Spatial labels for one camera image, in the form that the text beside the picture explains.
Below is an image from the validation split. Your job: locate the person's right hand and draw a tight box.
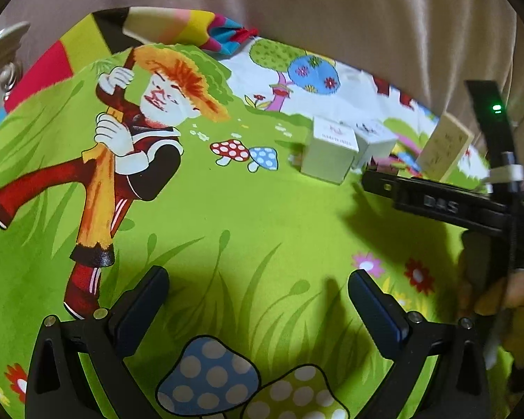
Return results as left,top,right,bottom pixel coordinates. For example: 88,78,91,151
456,251,524,369

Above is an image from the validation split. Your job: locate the tall beige box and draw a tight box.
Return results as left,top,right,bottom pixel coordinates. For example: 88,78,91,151
416,112,473,182

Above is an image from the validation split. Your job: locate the pink binder clip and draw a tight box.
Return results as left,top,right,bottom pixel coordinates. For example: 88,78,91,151
368,156,407,176

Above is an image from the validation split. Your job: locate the long white box black logo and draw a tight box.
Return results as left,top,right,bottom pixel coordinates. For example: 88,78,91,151
351,118,399,169

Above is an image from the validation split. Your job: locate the white box with red logo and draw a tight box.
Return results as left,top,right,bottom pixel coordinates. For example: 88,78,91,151
301,116,359,184

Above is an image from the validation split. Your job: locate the beige curtain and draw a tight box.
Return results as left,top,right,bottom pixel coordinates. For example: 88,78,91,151
0,0,524,164

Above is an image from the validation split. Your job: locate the colourful cartoon tablecloth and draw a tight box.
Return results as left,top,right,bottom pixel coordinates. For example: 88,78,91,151
0,8,462,418

